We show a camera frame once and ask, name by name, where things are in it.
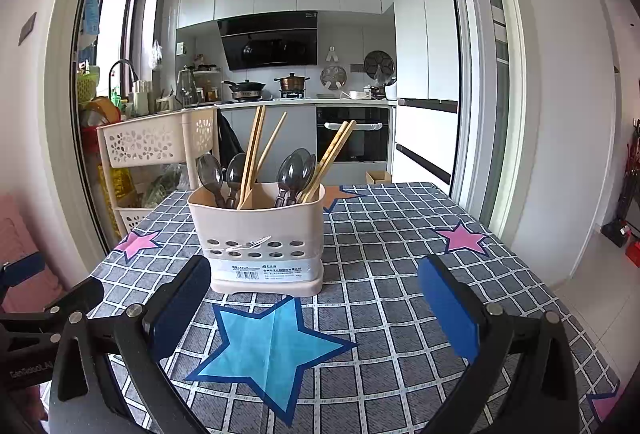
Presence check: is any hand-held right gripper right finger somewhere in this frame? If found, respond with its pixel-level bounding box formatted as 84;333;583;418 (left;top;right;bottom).
417;254;582;434

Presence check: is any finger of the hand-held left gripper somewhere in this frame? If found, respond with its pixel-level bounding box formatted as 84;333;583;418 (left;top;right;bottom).
0;277;105;341
0;252;47;303

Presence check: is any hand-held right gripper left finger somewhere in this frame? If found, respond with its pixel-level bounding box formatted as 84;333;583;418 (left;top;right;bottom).
47;255;214;434

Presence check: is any beige plastic utensil holder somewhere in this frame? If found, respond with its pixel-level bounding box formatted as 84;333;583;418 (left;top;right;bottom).
187;182;326;295

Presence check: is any pink plastic stool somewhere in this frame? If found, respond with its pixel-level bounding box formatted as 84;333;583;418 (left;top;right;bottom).
0;196;61;315

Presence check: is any grey checked star tablecloth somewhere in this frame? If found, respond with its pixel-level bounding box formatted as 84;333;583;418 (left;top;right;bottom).
42;183;623;434

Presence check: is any beige perforated trolley rack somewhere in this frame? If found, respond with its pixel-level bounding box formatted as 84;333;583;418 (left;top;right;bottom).
96;108;218;235

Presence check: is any black hanging bag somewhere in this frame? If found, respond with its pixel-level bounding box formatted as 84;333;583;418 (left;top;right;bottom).
217;110;246;159

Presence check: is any black floor box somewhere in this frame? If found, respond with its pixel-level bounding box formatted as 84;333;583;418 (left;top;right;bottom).
601;221;633;247

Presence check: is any yellow-green plastic basket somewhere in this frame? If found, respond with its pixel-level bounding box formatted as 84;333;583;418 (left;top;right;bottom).
76;68;100;103

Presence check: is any black built-in oven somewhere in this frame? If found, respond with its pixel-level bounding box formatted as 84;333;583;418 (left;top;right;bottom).
316;106;391;163

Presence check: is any white kitchen counter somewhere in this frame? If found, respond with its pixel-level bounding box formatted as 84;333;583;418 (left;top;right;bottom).
122;98;398;187

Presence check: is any glass kettle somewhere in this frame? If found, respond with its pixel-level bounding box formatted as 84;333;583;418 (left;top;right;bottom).
177;66;198;107

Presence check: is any black kitchen faucet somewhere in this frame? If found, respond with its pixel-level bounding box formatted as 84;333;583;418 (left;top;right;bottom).
109;60;140;99

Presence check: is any black wok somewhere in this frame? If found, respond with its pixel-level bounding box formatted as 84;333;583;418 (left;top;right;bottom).
221;80;267;100

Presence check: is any white refrigerator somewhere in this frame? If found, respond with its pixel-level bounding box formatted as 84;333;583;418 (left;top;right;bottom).
387;0;460;187

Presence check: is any copper cooking pot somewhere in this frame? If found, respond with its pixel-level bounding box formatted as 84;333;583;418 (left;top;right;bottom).
273;72;306;92

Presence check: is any round metal trivet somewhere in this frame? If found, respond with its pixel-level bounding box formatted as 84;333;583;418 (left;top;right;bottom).
320;66;347;89

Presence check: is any blue hanging cloth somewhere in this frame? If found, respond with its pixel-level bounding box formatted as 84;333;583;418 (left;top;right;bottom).
82;0;100;34

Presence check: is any black range hood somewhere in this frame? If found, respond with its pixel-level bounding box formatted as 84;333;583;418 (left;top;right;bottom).
217;11;319;71

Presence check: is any grey wall switch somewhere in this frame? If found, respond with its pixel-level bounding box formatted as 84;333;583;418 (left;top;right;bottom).
19;12;37;45

